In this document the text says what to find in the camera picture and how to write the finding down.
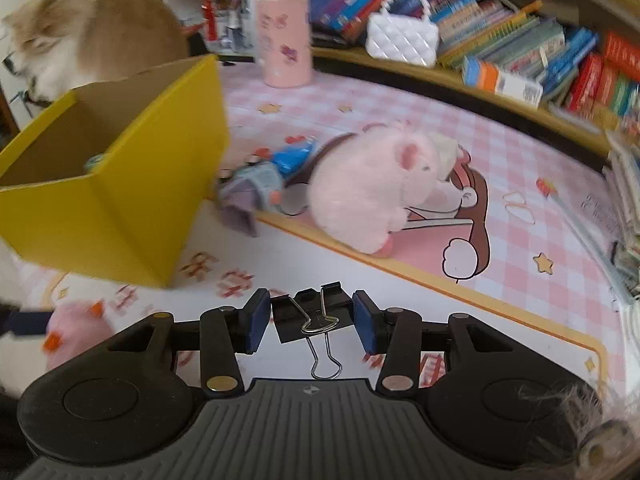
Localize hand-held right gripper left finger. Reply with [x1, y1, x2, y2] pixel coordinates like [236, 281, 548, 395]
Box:
[105, 287, 271, 392]

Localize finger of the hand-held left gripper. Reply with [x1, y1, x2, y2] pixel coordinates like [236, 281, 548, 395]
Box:
[0, 309, 54, 337]

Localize red dictionaries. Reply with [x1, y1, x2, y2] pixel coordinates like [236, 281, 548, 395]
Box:
[564, 29, 640, 117]

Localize pink printed table mat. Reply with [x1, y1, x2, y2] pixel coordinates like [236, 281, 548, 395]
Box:
[0, 60, 640, 411]

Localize black binder clip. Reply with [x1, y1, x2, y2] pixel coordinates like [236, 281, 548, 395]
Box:
[270, 283, 356, 380]

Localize pink plush duck toy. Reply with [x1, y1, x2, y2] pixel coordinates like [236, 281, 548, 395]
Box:
[43, 299, 115, 372]

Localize white quilted pearl handbag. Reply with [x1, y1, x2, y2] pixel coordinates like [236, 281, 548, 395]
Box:
[364, 0, 440, 68]

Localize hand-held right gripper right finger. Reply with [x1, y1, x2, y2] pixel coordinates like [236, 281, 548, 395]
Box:
[352, 289, 521, 392]

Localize wooden bookshelf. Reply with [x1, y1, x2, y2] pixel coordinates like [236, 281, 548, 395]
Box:
[240, 0, 640, 161]

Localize fluffy orange white cat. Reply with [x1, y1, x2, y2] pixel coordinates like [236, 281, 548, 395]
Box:
[2, 0, 189, 102]

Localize yellow cardboard box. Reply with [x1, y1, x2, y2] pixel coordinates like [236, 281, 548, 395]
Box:
[0, 53, 231, 290]

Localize brush and pen rack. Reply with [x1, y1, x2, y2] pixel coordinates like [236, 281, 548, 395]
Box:
[199, 0, 254, 57]

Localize orange blue medicine box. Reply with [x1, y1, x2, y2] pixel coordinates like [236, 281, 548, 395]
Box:
[462, 54, 544, 109]

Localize stack of papers and booklets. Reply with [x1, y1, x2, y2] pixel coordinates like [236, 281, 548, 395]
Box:
[601, 129, 640, 307]

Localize pink plush pig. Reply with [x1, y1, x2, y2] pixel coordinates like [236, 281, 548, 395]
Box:
[304, 120, 467, 257]

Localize grey fuzzy tuft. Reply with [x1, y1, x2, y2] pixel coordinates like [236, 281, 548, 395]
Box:
[515, 379, 640, 480]

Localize row of colourful books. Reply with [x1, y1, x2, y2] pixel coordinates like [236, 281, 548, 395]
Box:
[304, 0, 602, 102]

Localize pink cartoon cylinder container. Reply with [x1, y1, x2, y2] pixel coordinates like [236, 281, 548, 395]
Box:
[252, 0, 315, 89]

